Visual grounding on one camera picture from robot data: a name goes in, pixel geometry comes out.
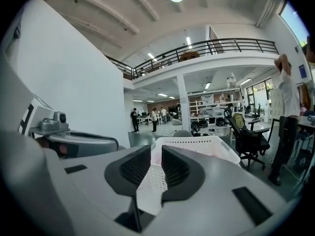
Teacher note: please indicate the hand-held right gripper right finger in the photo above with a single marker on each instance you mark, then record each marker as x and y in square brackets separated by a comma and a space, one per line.
[182, 173]

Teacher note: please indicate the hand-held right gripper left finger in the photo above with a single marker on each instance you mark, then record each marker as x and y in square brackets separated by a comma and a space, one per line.
[128, 171]

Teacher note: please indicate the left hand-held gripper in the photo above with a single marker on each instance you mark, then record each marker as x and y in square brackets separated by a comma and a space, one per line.
[93, 144]

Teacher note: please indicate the white plastic basket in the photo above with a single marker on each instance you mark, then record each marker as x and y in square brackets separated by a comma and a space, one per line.
[192, 140]

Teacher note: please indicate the pink clothes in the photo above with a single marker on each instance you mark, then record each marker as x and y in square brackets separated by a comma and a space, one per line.
[211, 154]

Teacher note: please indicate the person's left hand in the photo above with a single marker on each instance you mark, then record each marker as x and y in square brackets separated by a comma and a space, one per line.
[63, 149]

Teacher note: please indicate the grey upholstered chair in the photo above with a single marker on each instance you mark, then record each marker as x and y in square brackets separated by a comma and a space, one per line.
[183, 133]

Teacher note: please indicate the black round bag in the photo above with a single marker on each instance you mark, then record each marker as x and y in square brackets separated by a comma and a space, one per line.
[220, 122]
[204, 124]
[195, 125]

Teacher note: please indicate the black office chair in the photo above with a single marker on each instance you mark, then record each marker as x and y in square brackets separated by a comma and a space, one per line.
[248, 141]
[257, 114]

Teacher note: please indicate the green yellow backpack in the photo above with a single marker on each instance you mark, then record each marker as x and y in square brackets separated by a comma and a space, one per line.
[238, 120]

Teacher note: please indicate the white shelving unit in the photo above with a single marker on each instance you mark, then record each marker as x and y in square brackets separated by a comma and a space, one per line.
[211, 99]

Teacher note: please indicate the black balcony railing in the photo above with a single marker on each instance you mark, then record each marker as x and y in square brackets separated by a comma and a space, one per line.
[238, 45]

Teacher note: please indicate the left hand-held gripper camera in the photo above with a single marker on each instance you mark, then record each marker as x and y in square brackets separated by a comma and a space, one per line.
[55, 124]

